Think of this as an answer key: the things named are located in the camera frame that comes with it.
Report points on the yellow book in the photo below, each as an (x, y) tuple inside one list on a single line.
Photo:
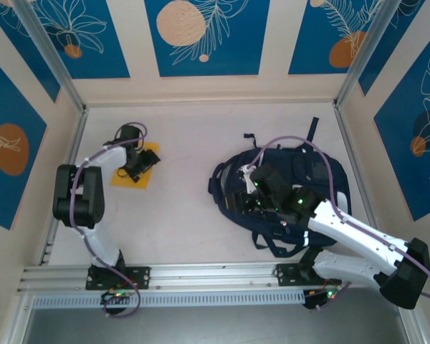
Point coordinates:
[(123, 182)]

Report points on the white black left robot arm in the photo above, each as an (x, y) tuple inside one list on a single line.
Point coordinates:
[(89, 200)]

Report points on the aluminium frame post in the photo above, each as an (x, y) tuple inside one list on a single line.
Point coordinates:
[(48, 46), (375, 46)]

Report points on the navy blue backpack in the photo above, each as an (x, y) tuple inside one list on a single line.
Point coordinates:
[(315, 168)]

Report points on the controller board with LED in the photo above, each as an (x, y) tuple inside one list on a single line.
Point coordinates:
[(116, 295), (329, 295)]

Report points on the aluminium side rail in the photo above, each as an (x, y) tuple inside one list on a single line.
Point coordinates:
[(71, 143), (344, 132)]

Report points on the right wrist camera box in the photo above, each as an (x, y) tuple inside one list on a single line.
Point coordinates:
[(249, 175)]

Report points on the aluminium back rail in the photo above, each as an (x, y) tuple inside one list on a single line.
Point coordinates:
[(200, 104)]

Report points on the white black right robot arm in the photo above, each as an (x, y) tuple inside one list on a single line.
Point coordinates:
[(351, 229)]

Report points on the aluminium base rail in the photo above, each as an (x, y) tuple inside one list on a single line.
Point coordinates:
[(215, 274)]

